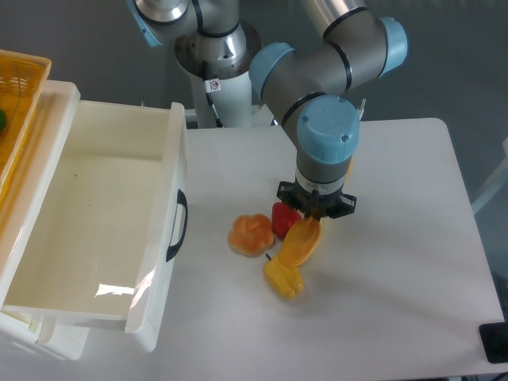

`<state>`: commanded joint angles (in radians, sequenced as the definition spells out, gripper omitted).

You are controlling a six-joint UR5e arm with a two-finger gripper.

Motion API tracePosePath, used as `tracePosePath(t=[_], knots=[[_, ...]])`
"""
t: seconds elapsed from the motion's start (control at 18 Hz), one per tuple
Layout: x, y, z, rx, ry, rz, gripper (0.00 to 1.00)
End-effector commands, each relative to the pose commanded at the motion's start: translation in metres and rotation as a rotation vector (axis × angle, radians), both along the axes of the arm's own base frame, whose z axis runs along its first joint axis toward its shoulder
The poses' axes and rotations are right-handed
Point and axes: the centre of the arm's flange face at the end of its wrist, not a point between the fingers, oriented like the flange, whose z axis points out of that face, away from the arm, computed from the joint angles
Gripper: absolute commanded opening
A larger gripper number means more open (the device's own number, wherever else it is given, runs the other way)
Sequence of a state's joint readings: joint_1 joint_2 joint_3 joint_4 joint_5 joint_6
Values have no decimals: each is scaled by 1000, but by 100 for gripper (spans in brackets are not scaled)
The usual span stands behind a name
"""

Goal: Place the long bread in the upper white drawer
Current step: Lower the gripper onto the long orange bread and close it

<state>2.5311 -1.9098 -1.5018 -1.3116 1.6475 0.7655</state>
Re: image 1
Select open upper white drawer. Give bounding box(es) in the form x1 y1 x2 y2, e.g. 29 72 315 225
1 101 187 352

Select yellow bell pepper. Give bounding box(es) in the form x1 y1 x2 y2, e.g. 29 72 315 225
263 253 305 299

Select yellow plastic basket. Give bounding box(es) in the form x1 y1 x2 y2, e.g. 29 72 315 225
1 50 52 198

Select red bell pepper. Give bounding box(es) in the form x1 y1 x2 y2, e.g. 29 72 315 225
271 202 302 241

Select white frame at right edge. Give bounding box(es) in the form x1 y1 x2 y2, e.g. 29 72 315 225
471 139 507 214

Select white table leg bracket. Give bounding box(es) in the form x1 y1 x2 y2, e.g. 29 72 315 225
356 98 367 120

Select black drawer handle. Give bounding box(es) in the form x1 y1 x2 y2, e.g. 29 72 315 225
165 189 189 262

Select white drawer cabinet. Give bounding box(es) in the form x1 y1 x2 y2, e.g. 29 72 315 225
1 80 89 360

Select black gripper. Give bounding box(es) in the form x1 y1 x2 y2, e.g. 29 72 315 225
276 181 356 220

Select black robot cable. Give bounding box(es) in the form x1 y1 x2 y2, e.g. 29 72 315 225
202 59 225 129

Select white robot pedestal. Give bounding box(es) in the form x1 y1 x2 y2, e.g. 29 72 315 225
175 21 262 129

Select round knotted bread roll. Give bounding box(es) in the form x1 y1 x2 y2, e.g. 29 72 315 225
227 214 275 257

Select black device at table edge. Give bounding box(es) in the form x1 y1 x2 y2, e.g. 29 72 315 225
479 322 507 364

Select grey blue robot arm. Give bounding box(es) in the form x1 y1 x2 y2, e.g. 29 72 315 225
128 1 408 219

